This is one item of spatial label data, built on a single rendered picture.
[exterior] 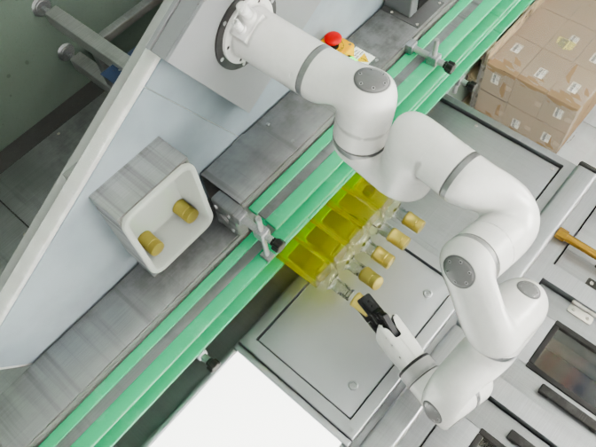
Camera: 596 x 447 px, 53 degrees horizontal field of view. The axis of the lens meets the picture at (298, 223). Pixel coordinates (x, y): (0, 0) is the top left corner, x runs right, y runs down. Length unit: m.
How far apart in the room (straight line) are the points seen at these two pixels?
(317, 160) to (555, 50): 4.13
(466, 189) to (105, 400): 0.80
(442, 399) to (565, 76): 4.24
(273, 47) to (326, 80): 0.11
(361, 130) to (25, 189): 1.12
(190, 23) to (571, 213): 1.08
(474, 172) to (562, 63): 4.36
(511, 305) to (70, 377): 0.84
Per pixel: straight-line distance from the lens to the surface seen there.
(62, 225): 1.12
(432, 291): 1.46
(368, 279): 1.29
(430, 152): 0.91
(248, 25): 1.05
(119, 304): 1.32
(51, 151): 1.88
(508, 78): 5.08
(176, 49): 1.00
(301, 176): 1.29
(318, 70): 0.98
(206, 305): 1.28
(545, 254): 1.59
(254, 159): 1.30
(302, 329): 1.41
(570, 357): 1.53
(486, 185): 0.90
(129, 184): 1.11
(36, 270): 1.16
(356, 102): 0.94
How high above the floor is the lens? 1.44
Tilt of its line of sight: 21 degrees down
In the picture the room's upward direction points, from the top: 126 degrees clockwise
